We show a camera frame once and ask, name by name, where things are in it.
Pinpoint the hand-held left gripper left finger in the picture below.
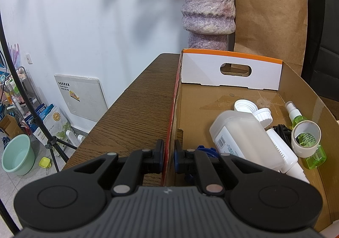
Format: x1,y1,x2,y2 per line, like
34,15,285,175
74,139,165,197

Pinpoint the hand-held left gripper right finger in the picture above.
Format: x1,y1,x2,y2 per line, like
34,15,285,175
173,139,265,197

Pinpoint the blue bottle cap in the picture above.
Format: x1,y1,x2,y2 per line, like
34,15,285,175
196,145,220,158

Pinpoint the orange cardboard box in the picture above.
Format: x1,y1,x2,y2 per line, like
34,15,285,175
161,48,339,233

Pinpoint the white plastic jug blue cap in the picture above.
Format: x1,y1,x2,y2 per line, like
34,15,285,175
209,110,285,172

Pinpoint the white screw cap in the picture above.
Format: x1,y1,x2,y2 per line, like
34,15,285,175
233,99,258,114

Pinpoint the ribbed white bottle cap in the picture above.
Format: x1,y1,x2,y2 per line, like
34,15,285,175
253,108,273,128

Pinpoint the white spray bottle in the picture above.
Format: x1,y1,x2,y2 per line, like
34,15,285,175
266,128,310,184

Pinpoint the black cable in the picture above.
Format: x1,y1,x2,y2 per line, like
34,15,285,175
272,124,293,146

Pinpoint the white tape roll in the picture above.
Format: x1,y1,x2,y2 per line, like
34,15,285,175
291,120,322,158

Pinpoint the green spray bottle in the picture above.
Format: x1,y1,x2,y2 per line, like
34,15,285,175
285,101,327,170

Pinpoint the black tripod stand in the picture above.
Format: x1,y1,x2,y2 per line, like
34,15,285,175
0,13,78,173

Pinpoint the white and green sack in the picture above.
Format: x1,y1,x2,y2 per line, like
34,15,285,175
42,105,72,148

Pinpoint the small yellow cup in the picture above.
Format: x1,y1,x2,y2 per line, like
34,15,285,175
39,157,53,169

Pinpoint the blue and white sack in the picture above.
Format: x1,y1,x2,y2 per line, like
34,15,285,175
26,104,55,134

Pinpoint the mint green plastic basin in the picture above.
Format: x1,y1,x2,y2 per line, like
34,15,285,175
1,134,36,176

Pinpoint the small brown cardboard box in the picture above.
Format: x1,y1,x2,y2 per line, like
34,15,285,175
0,114,25,139

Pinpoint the purple felt vase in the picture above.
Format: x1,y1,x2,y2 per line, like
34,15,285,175
181,0,236,51

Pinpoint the metal storage cart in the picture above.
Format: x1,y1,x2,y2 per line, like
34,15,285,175
0,66,40,124

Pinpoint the brown paper bag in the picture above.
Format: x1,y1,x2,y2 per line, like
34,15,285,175
233,0,309,75

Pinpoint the black paper bag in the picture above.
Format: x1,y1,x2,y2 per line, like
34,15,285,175
300,0,339,101

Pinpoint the white wall panel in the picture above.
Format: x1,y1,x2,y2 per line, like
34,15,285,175
54,74,108,122

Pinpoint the purple flower wall decal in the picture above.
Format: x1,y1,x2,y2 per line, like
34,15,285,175
7,42,21,69

